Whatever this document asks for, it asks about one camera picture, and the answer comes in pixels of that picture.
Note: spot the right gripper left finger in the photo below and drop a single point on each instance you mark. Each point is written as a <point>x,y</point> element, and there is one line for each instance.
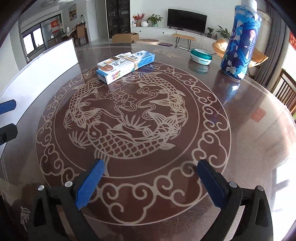
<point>45,222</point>

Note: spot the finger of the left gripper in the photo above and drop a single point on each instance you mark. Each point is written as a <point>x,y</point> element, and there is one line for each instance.
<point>8,133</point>
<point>7,106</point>

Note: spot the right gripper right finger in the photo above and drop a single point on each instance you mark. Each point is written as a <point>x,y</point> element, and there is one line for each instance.
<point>255,223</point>

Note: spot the white cardboard storage box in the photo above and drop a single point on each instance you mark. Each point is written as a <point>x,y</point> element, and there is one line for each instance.
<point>32,88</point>

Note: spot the blue white medicine box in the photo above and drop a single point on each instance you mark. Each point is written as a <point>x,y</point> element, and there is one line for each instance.
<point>120,68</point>

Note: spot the white ointment box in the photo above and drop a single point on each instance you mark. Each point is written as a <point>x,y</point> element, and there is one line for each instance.
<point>112,59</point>

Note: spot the brown cardboard box on floor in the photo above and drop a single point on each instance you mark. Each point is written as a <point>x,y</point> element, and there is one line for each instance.
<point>125,37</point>

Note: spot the wooden dining chair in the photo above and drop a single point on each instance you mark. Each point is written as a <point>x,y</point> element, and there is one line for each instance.
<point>284,91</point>

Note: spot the dark glass display cabinet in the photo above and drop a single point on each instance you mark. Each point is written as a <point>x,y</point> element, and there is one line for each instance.
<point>118,17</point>

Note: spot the round wooden floor cushion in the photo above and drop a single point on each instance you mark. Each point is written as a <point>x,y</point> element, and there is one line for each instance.
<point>146,41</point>

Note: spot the red flower vase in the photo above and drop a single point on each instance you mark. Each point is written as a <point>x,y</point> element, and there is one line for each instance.
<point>138,18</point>

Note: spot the white tv cabinet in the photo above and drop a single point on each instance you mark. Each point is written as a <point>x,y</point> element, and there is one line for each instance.
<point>166,35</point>

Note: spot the green potted plant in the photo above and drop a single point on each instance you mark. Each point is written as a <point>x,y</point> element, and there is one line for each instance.
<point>155,19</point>

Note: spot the teal white round container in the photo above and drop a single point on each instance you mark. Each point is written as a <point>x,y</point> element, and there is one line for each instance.
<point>200,56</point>

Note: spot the tall blue patterned bottle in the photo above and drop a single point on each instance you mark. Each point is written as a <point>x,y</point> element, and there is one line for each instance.
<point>241,45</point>

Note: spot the wooden bench black legs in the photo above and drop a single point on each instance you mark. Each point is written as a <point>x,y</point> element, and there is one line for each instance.
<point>189,39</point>

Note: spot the grey curtain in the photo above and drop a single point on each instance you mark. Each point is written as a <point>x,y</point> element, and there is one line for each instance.
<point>277,45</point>

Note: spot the small potted plant right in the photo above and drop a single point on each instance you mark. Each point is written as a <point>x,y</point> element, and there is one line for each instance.
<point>210,31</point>

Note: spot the black flat screen television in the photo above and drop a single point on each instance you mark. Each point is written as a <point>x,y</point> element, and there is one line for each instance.
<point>186,20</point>

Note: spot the red wall hanging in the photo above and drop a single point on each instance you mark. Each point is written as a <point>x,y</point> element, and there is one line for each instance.
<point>292,40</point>

